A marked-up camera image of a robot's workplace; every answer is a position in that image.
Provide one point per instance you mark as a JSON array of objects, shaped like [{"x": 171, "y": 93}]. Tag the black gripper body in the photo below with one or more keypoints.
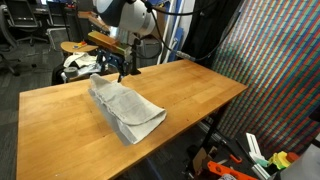
[{"x": 114, "y": 60}]

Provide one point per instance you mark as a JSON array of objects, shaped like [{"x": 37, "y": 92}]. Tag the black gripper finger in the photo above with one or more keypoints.
[
  {"x": 121, "y": 73},
  {"x": 101, "y": 62}
]

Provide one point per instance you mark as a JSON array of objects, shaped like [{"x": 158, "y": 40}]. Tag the white towel with grey tape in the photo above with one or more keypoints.
[{"x": 130, "y": 115}]

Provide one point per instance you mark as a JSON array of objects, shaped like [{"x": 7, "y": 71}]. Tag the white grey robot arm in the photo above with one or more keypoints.
[{"x": 129, "y": 15}]

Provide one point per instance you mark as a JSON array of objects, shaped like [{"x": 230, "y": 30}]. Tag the crumpled white cloth pile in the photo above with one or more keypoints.
[{"x": 84, "y": 62}]

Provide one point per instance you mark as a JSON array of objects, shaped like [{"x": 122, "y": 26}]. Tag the wooden workbench with drawers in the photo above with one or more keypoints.
[{"x": 94, "y": 24}]

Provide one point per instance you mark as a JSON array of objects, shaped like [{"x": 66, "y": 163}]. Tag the small round wooden table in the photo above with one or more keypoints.
[{"x": 72, "y": 47}]

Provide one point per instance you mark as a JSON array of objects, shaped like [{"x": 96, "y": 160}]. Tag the black office chair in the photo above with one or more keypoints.
[{"x": 22, "y": 17}]

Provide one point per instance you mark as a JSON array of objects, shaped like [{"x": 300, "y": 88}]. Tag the orange plastic tool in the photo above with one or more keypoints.
[{"x": 223, "y": 170}]

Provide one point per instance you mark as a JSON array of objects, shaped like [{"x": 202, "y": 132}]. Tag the yellow green plastic object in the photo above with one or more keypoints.
[{"x": 279, "y": 160}]

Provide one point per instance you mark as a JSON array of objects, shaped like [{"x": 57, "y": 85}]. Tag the black camera stand pole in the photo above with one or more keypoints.
[{"x": 134, "y": 70}]

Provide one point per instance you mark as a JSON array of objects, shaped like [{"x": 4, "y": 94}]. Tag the grey duct tape roll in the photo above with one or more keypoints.
[{"x": 71, "y": 72}]

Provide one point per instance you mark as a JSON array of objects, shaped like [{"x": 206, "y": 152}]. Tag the black table leg frame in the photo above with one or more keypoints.
[{"x": 193, "y": 149}]

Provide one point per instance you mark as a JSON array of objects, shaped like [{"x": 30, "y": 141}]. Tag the white plastic bracket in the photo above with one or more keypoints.
[{"x": 255, "y": 152}]

